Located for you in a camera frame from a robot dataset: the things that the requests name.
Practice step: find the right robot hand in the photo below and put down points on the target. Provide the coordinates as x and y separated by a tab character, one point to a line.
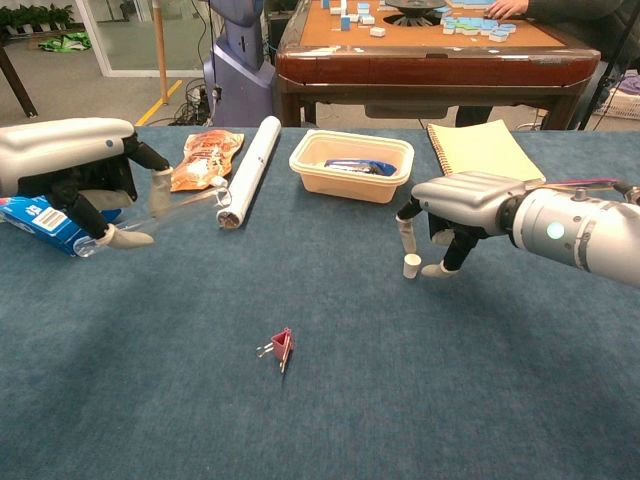
465	195

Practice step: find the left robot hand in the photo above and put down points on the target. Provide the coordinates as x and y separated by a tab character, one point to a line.
60	145

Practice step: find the small white stopper cap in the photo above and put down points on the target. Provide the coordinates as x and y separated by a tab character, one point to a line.
411	267

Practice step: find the clear glass test tube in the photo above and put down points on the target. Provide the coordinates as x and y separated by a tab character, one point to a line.
200	198

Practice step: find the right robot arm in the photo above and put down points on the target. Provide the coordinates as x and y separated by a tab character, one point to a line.
575	230

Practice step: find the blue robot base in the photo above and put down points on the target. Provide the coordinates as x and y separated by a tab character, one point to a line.
240	75

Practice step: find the white rolled paper tube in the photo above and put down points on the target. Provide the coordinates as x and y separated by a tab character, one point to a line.
250	170

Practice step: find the yellow spiral notebook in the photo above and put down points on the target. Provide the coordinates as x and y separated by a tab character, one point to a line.
480	147

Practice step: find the dark table leg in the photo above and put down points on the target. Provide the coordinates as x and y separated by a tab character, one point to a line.
17	82

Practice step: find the blue Oreo cookie box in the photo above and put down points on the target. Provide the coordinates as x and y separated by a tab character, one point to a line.
45	221

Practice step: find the green bag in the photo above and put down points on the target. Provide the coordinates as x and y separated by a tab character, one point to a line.
65	42

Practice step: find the blue Oreo snack packet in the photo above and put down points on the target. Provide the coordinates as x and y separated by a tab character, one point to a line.
360	166

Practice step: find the beige plastic food container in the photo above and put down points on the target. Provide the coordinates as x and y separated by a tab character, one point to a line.
350	189

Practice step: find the row of potted plants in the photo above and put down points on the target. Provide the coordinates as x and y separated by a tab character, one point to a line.
35	17

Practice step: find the brown mahjong table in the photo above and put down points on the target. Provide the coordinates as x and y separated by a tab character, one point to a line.
425	65

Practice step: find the wooden pole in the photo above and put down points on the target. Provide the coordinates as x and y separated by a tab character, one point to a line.
160	50

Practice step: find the orange snack pouch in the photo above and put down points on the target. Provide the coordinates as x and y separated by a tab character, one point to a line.
210	155

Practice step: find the white plastic basket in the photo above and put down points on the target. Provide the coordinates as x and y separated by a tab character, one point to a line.
625	107

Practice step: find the white flat mahjong tile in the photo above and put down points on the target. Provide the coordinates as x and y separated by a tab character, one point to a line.
377	32

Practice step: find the black mahjong table turntable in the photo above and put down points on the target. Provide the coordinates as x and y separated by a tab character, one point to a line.
415	6

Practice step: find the blue standing mahjong tile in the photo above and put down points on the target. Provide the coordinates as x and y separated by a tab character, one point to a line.
345	23

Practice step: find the seated person in dark clothes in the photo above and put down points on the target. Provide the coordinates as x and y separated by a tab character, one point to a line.
575	15

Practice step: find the blue felt table cover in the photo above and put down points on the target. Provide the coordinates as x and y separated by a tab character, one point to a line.
350	400

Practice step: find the pink binder clip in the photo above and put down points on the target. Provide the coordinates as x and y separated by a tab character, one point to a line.
281	342

